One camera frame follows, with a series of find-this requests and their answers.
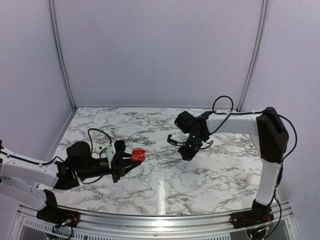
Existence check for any left aluminium frame post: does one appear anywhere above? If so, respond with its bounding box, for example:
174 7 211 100
47 0 77 111

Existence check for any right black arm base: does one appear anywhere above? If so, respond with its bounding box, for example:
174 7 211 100
229 200 274 229

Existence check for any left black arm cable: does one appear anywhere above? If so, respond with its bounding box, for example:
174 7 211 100
0 127 112 185

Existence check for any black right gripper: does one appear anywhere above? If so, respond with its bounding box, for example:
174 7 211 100
178 132 206 161

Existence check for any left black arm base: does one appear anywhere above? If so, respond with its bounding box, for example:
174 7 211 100
36 189 80 228

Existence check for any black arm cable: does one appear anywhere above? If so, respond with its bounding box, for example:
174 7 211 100
166 95 298 230
0 127 112 185

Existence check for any aluminium frame post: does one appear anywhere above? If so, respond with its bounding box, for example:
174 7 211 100
47 0 77 111
236 0 270 112

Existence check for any red bottle cap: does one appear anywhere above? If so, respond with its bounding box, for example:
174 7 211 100
131 147 146 163

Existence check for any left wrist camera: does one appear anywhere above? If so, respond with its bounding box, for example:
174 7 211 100
106 140 126 169

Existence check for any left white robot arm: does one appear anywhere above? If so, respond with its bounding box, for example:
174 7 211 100
0 140 146 223

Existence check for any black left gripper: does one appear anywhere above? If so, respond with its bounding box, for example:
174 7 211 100
77 153 141 183

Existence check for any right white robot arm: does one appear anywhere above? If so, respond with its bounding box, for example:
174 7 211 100
167 107 289 224

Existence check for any right aluminium frame post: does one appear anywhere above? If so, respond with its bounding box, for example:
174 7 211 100
236 0 270 112

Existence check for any front aluminium rail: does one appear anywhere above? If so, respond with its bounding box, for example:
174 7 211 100
8 201 301 240

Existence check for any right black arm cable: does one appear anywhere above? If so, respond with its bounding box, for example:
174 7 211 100
166 95 298 230

